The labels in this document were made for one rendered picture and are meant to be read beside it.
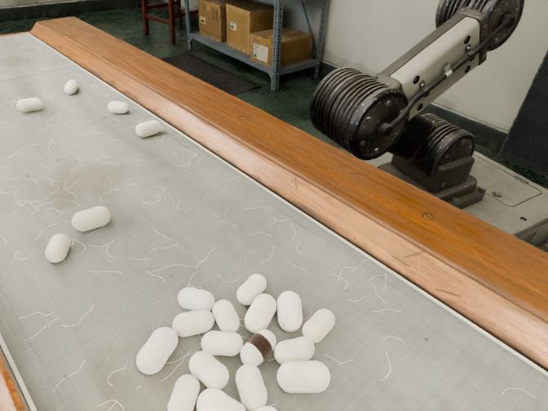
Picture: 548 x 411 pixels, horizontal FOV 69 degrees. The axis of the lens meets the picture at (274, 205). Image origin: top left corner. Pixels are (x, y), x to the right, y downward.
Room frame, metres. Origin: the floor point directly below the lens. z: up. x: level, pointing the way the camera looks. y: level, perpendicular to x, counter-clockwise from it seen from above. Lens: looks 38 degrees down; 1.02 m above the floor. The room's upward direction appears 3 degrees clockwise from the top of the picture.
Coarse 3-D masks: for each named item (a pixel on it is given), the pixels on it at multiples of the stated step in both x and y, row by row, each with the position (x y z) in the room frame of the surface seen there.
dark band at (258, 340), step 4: (252, 336) 0.18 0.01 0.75; (256, 336) 0.18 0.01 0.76; (260, 336) 0.18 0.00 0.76; (248, 340) 0.18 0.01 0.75; (252, 340) 0.17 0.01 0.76; (256, 340) 0.17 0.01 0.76; (260, 340) 0.17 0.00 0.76; (264, 340) 0.17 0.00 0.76; (252, 344) 0.17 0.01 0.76; (256, 344) 0.17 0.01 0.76; (260, 344) 0.17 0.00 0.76; (264, 344) 0.17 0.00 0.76; (268, 344) 0.17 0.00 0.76; (260, 348) 0.17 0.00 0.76; (264, 348) 0.17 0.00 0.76; (268, 348) 0.17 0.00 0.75; (260, 352) 0.17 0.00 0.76; (264, 352) 0.17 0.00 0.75; (268, 352) 0.17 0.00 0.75; (264, 356) 0.17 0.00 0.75
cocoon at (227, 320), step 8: (216, 304) 0.21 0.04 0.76; (224, 304) 0.21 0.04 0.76; (216, 312) 0.20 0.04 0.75; (224, 312) 0.20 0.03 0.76; (232, 312) 0.20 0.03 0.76; (216, 320) 0.20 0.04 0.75; (224, 320) 0.19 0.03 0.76; (232, 320) 0.19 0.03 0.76; (224, 328) 0.19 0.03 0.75; (232, 328) 0.19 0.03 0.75
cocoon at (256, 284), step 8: (248, 280) 0.24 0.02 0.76; (256, 280) 0.23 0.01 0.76; (264, 280) 0.24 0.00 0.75; (240, 288) 0.23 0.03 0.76; (248, 288) 0.22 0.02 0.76; (256, 288) 0.23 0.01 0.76; (264, 288) 0.23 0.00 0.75; (240, 296) 0.22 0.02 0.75; (248, 296) 0.22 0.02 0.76; (256, 296) 0.22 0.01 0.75; (248, 304) 0.22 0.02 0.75
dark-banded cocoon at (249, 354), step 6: (264, 330) 0.18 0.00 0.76; (264, 336) 0.18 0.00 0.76; (270, 336) 0.18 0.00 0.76; (246, 342) 0.17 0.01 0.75; (270, 342) 0.17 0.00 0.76; (246, 348) 0.17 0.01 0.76; (252, 348) 0.17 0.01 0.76; (246, 354) 0.16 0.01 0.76; (252, 354) 0.16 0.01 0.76; (258, 354) 0.16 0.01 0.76; (246, 360) 0.16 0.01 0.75; (252, 360) 0.16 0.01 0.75; (258, 360) 0.16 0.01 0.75
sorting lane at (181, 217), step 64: (0, 64) 0.77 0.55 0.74; (64, 64) 0.79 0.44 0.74; (0, 128) 0.51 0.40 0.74; (64, 128) 0.52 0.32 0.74; (128, 128) 0.53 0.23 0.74; (0, 192) 0.36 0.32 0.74; (64, 192) 0.37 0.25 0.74; (128, 192) 0.37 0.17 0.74; (192, 192) 0.38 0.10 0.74; (256, 192) 0.39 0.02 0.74; (0, 256) 0.26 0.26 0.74; (128, 256) 0.27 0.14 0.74; (192, 256) 0.28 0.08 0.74; (256, 256) 0.28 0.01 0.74; (320, 256) 0.29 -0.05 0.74; (0, 320) 0.19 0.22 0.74; (64, 320) 0.19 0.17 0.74; (128, 320) 0.20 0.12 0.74; (384, 320) 0.21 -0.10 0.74; (448, 320) 0.22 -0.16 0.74; (64, 384) 0.14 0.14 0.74; (128, 384) 0.14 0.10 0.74; (384, 384) 0.16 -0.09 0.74; (448, 384) 0.16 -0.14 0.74; (512, 384) 0.16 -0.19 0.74
